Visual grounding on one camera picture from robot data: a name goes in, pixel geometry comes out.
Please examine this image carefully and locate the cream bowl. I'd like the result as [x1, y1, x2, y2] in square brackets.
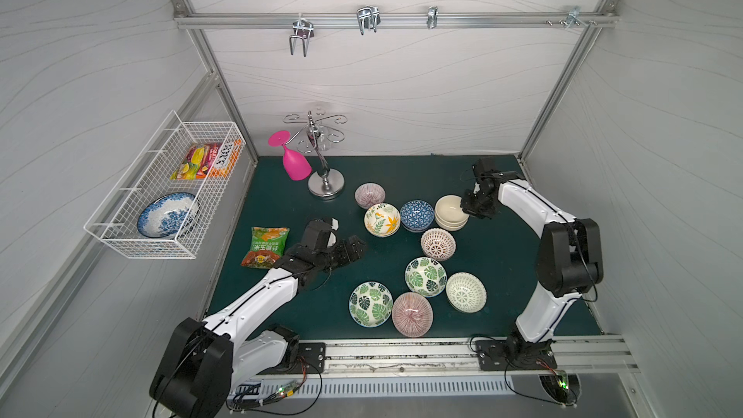
[435, 217, 467, 231]
[435, 195, 469, 226]

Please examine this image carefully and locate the yellow leaf pattern bowl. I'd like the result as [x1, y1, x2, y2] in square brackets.
[364, 203, 401, 238]

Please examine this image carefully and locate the blue triangle pattern bowl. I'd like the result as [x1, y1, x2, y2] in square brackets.
[400, 199, 435, 233]

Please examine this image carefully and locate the green leaf bowl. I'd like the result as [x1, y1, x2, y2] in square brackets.
[404, 257, 448, 298]
[348, 282, 394, 328]

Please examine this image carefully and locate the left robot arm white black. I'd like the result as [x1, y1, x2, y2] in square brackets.
[149, 219, 367, 417]

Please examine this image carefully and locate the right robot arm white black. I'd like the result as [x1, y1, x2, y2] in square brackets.
[461, 158, 604, 362]

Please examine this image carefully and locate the green snack packet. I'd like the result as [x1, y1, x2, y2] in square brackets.
[241, 226, 290, 269]

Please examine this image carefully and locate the pink striped bowl far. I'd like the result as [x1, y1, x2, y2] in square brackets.
[354, 183, 386, 210]

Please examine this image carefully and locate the pink striped bowl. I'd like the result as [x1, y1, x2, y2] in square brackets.
[391, 292, 433, 338]
[354, 183, 386, 210]

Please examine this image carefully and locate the green leaf bowl front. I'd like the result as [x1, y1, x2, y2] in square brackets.
[348, 282, 394, 328]

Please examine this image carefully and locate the red lattice pattern bowl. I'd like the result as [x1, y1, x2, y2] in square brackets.
[421, 228, 457, 262]

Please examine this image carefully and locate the chrome glass holder stand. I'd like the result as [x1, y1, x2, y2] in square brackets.
[282, 110, 348, 200]

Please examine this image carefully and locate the green table mat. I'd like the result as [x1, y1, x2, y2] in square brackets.
[209, 156, 539, 340]

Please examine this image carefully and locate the pink plastic wine glass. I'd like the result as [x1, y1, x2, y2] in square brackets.
[268, 130, 313, 181]

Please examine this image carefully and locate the pink striped bowl front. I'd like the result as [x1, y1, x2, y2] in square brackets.
[391, 292, 433, 338]

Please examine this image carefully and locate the green lattice pattern bowl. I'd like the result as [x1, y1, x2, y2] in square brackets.
[445, 272, 487, 314]

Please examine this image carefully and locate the colourful snack packet in basket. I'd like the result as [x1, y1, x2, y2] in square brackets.
[170, 139, 243, 180]

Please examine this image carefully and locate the blue floral bowl in basket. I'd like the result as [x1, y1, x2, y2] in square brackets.
[137, 193, 199, 239]

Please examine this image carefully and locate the single metal hook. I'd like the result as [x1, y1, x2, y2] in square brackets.
[427, 6, 438, 30]

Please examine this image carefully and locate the metal hook right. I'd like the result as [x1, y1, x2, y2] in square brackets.
[545, 6, 598, 29]

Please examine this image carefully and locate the double metal hook middle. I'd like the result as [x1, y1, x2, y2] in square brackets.
[356, 6, 381, 36]

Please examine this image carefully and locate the double metal hook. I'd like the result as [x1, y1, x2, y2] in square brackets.
[288, 17, 315, 57]
[356, 6, 381, 36]

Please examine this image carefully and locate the double metal hook left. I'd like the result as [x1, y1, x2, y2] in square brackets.
[288, 17, 315, 57]

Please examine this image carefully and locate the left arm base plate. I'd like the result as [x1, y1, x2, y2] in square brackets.
[286, 341, 327, 375]

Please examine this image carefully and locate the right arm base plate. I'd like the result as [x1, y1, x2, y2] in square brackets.
[473, 338, 557, 372]

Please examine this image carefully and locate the left black cable bundle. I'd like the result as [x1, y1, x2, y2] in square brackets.
[225, 359, 325, 417]

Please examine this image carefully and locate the white wire wall basket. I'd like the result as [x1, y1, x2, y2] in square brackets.
[84, 112, 245, 259]

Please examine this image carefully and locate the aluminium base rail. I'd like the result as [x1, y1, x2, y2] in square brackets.
[167, 335, 640, 382]

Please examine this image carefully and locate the aluminium top rail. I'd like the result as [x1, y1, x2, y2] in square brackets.
[171, 0, 620, 32]

